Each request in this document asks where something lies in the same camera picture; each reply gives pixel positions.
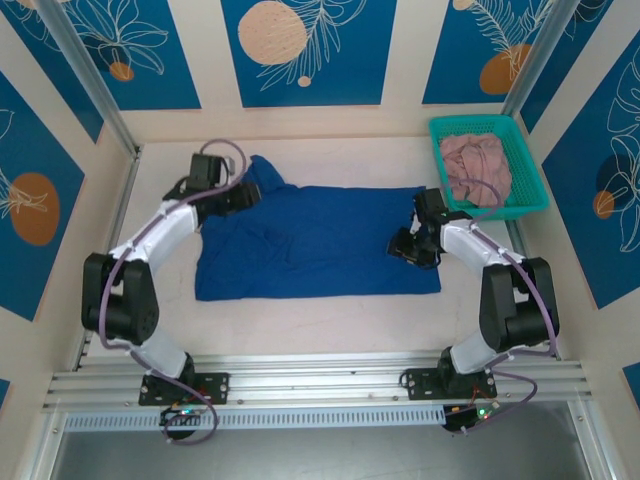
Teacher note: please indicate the blue printed t-shirt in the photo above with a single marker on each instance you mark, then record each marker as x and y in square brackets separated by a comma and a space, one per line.
[310, 250]

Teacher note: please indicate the grey metal sheet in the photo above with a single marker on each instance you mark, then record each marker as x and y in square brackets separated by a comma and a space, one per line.
[320, 460]

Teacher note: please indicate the teal plastic mesh basket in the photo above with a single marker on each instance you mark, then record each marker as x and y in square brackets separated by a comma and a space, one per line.
[525, 165]

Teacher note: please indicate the blue poster with white flower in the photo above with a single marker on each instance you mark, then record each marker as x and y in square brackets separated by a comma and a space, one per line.
[165, 85]

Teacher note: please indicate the blue poster with orange circle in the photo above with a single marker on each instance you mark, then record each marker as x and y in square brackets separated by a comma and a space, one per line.
[35, 150]

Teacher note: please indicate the blue poster with beige circle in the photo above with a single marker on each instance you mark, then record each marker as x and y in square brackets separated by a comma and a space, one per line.
[350, 75]

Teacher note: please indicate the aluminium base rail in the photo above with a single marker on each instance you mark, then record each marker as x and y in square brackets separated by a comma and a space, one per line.
[320, 380]

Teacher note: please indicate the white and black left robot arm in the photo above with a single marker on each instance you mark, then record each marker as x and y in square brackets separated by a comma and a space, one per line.
[160, 235]

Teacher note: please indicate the blue poster with fern leaf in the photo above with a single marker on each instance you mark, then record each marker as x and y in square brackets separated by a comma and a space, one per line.
[445, 45]

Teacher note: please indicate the crumpled pink cloth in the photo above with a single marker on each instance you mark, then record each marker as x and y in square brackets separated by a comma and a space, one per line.
[475, 160]

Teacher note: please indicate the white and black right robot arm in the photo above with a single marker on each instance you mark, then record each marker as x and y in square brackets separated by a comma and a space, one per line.
[470, 245]

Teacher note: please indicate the aluminium corner post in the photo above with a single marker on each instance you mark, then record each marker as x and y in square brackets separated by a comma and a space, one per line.
[537, 50]
[95, 75]

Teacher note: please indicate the small circuit board with LEDs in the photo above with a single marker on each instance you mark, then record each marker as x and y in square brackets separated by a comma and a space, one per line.
[465, 417]
[182, 414]

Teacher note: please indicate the blue floral wall poster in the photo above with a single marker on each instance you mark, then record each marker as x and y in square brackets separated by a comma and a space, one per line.
[60, 70]
[570, 40]

